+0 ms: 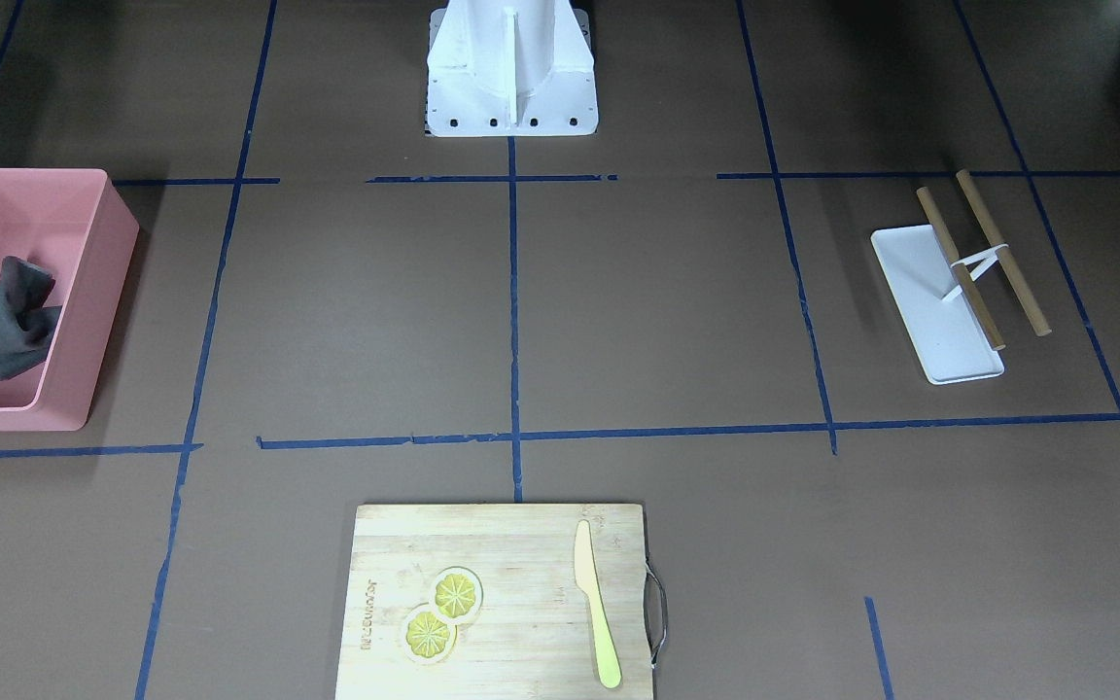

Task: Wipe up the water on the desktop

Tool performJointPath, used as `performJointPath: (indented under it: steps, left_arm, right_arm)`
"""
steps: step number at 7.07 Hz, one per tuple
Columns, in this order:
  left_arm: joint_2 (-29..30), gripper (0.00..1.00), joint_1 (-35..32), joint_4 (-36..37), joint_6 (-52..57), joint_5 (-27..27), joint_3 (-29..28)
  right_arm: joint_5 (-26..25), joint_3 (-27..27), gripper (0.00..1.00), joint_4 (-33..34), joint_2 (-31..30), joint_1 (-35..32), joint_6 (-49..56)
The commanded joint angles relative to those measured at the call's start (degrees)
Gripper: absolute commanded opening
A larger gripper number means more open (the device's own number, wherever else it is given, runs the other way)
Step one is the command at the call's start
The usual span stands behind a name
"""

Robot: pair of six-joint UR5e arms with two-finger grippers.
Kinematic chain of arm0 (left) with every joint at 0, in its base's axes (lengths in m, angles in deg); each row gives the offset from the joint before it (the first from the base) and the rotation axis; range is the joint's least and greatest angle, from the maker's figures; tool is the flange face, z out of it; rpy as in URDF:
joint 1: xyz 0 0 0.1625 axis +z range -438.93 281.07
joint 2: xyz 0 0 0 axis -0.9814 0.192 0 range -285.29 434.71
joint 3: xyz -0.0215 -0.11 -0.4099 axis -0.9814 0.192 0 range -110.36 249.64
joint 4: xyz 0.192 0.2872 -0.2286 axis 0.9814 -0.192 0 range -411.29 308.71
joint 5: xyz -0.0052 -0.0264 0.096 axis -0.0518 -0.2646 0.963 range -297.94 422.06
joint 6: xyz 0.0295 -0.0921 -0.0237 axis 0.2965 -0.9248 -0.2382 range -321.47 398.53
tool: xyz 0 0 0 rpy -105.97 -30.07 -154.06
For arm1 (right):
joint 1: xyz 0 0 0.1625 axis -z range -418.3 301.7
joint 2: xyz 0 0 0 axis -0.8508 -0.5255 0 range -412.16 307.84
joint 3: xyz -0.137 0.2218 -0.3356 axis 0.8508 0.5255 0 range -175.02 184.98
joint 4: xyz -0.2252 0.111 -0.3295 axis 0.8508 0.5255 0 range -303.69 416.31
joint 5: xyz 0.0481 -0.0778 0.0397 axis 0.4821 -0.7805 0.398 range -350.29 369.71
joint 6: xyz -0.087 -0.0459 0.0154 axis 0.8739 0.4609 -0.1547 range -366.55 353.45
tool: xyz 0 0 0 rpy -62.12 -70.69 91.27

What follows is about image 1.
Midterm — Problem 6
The upper lemon slice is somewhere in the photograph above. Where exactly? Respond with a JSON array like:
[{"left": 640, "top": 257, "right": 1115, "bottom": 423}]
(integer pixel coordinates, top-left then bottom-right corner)
[{"left": 431, "top": 567, "right": 483, "bottom": 625}]

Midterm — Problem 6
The yellow plastic knife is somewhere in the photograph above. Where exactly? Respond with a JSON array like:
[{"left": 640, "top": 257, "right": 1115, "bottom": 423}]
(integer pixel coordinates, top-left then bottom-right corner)
[{"left": 573, "top": 521, "right": 623, "bottom": 688}]

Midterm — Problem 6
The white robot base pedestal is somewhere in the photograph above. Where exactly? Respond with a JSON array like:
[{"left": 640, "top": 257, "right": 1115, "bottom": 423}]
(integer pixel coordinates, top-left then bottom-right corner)
[{"left": 424, "top": 1, "right": 600, "bottom": 138}]

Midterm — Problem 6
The grey wiping cloth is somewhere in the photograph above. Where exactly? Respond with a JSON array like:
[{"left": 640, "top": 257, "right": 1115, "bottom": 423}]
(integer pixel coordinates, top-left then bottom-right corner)
[{"left": 0, "top": 256, "right": 62, "bottom": 381}]

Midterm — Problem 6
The white towel rack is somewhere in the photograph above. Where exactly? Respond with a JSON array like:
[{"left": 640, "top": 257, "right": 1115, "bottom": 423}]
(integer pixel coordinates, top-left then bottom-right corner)
[{"left": 870, "top": 169, "right": 1052, "bottom": 386}]

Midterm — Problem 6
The wooden cutting board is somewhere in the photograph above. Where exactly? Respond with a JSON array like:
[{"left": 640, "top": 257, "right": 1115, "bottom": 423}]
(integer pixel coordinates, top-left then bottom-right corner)
[{"left": 334, "top": 504, "right": 657, "bottom": 699}]

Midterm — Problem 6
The lemon slice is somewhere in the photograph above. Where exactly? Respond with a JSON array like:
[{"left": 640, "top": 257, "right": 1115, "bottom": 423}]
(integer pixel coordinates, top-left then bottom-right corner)
[
  {"left": 403, "top": 607, "right": 457, "bottom": 663},
  {"left": 431, "top": 567, "right": 483, "bottom": 625}
]

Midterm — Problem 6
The lower lemon slice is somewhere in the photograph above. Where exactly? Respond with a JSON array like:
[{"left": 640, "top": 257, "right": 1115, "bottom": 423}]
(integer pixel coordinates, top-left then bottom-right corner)
[{"left": 403, "top": 607, "right": 457, "bottom": 663}]

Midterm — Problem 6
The pink plastic bin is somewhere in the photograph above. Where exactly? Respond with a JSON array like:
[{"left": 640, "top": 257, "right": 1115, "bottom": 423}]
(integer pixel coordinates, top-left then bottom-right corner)
[{"left": 0, "top": 168, "right": 139, "bottom": 433}]

